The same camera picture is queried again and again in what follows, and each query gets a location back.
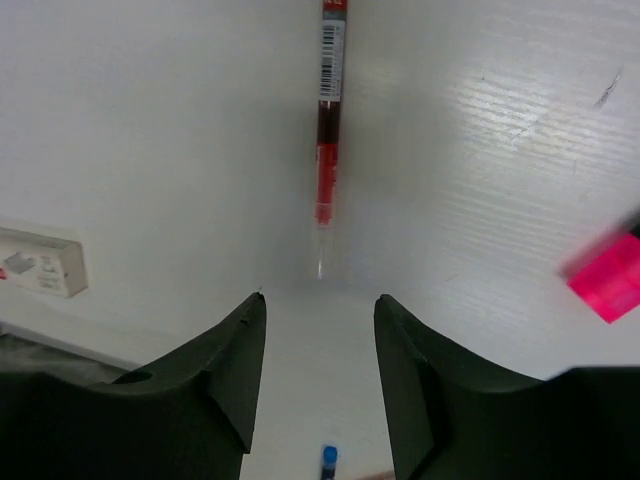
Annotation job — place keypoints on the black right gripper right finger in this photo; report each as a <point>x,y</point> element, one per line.
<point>452,414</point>

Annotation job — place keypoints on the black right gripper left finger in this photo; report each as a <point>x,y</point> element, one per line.
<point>187,415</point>

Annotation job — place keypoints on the blue gel pen clear cap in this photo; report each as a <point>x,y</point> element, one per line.
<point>328,463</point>

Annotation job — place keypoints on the red gel pen clear cap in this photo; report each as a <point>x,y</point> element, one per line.
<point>332,60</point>

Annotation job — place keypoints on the grey clear tray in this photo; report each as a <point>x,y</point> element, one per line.
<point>24,351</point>

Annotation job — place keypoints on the pink black highlighter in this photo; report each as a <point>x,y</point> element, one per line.
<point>604,273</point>

